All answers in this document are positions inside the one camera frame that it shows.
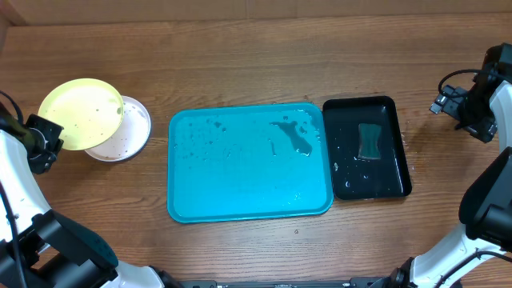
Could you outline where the blue plastic tray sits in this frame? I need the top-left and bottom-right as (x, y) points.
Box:
(167, 102), (334, 224)

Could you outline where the black plastic tray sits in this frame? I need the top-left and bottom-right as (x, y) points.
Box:
(322, 96), (412, 200)

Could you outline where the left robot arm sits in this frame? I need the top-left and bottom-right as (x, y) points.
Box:
(1, 107), (181, 288)

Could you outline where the dark green sponge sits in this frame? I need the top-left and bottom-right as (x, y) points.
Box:
(358, 123), (382, 160)

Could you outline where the yellow plate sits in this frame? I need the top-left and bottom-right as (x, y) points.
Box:
(38, 78), (124, 150)

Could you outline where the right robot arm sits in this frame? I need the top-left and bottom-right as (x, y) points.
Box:
(372, 80), (511, 287)

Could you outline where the white plate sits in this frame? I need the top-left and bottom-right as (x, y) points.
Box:
(85, 96), (152, 162)

